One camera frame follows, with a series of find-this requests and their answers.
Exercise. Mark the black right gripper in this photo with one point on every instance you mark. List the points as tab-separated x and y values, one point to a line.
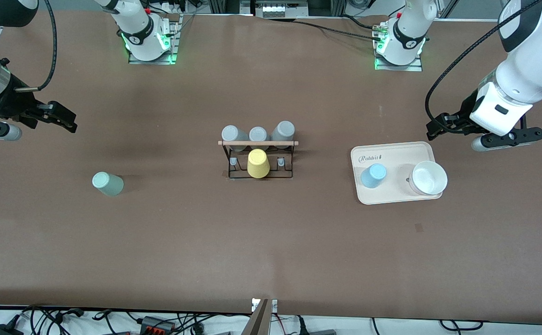
14	105

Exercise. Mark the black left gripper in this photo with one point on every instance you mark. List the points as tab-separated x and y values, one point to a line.
462	114

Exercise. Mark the mint green cup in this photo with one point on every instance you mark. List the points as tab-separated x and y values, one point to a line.
108	184

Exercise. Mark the light blue cup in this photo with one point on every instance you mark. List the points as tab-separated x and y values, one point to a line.
373	176

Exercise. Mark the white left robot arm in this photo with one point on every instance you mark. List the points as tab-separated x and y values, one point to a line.
531	60

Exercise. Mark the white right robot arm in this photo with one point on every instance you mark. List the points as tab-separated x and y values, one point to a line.
136	23

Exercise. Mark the white bowl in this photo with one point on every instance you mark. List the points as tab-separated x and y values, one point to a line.
429	179

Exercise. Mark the beige plastic tray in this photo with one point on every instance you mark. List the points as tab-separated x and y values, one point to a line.
391	195

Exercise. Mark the gray cup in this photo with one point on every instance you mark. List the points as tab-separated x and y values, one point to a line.
234	133
284	131
258	134

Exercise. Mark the yellow cup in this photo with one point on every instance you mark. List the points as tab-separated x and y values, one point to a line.
258	164

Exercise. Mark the black power adapter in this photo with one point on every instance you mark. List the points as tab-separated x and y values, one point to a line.
3	329

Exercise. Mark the black box red buttons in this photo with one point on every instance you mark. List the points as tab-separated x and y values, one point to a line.
157	325

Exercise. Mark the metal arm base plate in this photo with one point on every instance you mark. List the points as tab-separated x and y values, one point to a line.
174	42
398	67

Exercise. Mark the aluminium frame structure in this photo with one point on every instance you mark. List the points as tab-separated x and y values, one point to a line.
275	7

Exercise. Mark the gray metal post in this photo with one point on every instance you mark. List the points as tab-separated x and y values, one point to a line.
257	321

